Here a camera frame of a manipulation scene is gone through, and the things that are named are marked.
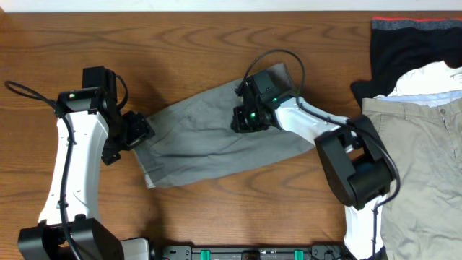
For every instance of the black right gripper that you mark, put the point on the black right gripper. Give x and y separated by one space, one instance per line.
238 123

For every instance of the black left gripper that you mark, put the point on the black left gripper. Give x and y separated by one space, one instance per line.
141 131

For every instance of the grey shorts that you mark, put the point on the grey shorts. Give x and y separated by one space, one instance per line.
193 141

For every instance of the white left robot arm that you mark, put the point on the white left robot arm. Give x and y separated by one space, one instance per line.
91 131

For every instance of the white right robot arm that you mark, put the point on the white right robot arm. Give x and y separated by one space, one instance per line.
358 169

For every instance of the black garment red waistband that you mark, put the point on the black garment red waistband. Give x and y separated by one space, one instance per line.
399 45

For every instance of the white shirt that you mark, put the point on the white shirt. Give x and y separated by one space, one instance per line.
432 85

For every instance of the beige khaki shorts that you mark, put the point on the beige khaki shorts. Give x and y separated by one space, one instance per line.
424 220

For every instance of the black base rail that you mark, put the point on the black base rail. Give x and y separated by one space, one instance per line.
313 252

